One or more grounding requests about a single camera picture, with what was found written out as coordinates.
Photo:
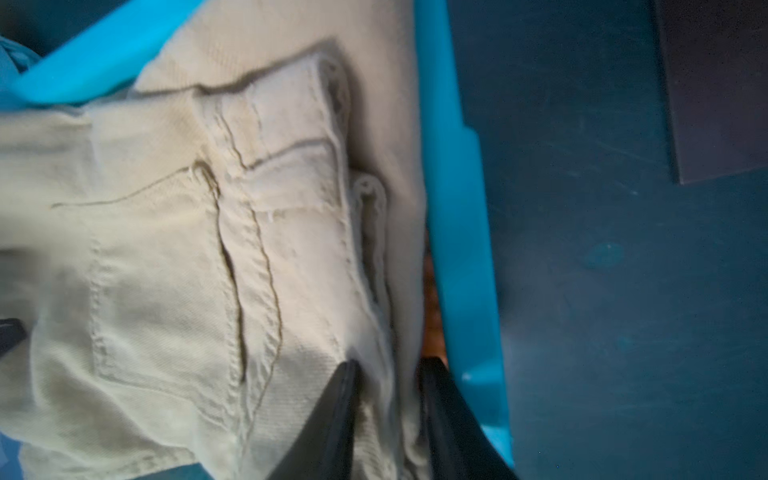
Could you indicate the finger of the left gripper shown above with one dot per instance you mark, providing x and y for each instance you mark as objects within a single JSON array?
[{"x": 12, "y": 333}]

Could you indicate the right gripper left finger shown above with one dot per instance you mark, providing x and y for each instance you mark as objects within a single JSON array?
[{"x": 324, "y": 448}]

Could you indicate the teal pants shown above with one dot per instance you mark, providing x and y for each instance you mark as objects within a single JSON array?
[{"x": 16, "y": 59}]

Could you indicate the khaki pants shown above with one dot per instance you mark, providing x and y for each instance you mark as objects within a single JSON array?
[{"x": 190, "y": 260}]

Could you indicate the teal plastic basket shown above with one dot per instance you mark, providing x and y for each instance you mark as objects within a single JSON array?
[{"x": 114, "y": 50}]

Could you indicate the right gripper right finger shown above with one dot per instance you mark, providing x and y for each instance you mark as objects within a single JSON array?
[{"x": 458, "y": 448}]

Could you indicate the orange pants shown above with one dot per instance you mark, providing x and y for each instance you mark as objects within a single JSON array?
[{"x": 433, "y": 344}]

